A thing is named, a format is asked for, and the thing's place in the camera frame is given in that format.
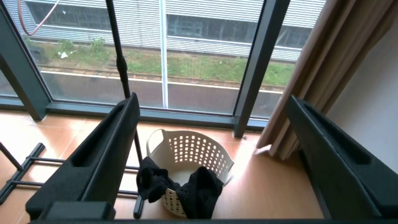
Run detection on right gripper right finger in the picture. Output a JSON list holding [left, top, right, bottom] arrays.
[[284, 95, 398, 220]]

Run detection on beige curtain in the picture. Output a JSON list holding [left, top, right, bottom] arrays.
[[256, 0, 398, 161]]

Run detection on white laundry basket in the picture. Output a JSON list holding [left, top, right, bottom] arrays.
[[146, 128, 235, 218]]

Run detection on black clothes rack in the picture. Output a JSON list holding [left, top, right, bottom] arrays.
[[0, 0, 146, 219]]

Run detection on black garment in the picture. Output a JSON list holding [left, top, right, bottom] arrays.
[[136, 156, 181, 203]]

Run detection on black shorts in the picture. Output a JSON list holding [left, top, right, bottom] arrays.
[[175, 166, 224, 220]]

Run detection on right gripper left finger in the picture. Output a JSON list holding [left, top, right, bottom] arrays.
[[25, 92, 141, 221]]

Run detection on pink clothes hanger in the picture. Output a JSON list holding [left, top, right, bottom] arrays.
[[17, 0, 62, 37]]

